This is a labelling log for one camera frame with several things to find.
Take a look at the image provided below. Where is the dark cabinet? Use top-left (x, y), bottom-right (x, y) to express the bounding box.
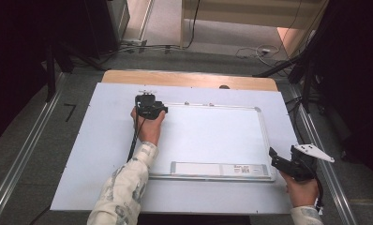
top-left (83, 0), bottom-right (131, 60)

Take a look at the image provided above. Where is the white floor cable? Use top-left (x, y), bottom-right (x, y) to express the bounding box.
top-left (235, 44), bottom-right (282, 68)

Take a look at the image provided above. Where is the grey whiteboard pen tray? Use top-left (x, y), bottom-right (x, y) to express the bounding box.
top-left (170, 161), bottom-right (269, 177)

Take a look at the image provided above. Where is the person's left hand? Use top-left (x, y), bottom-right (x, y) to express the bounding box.
top-left (130, 106), bottom-right (167, 147)

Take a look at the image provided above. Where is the aluminium floor rail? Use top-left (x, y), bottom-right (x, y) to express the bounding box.
top-left (0, 72), bottom-right (67, 225)
top-left (289, 83), bottom-right (361, 225)

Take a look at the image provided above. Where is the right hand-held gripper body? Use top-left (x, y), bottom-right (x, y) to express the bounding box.
top-left (281, 143), bottom-right (336, 182)

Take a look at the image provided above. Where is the bundle of floor cables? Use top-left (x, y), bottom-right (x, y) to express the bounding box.
top-left (98, 42), bottom-right (183, 60)

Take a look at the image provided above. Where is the black metal stand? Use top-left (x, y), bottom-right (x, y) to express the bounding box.
top-left (253, 29), bottom-right (324, 113)
top-left (44, 43), bottom-right (58, 103)

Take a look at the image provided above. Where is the person's right hand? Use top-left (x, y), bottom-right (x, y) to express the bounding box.
top-left (279, 170), bottom-right (320, 209)

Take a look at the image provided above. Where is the black hanging cable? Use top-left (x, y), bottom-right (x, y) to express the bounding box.
top-left (183, 0), bottom-right (203, 50)

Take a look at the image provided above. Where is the white whiteboard with grey frame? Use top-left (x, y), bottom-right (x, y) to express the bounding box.
top-left (148, 101), bottom-right (277, 183)

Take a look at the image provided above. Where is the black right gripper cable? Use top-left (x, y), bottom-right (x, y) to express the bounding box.
top-left (313, 175), bottom-right (326, 214)

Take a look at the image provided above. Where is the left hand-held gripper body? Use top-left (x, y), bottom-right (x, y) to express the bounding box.
top-left (134, 89), bottom-right (164, 121)

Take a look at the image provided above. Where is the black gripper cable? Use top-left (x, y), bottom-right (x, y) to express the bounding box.
top-left (313, 175), bottom-right (326, 214)
top-left (127, 113), bottom-right (147, 163)

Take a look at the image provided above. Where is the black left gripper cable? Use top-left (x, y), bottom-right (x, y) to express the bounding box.
top-left (127, 113), bottom-right (147, 163)

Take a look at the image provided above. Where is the large white table cover board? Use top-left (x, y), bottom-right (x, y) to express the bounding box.
top-left (50, 82), bottom-right (299, 216)

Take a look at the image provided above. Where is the wooden table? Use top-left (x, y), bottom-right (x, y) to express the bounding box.
top-left (100, 69), bottom-right (279, 92)

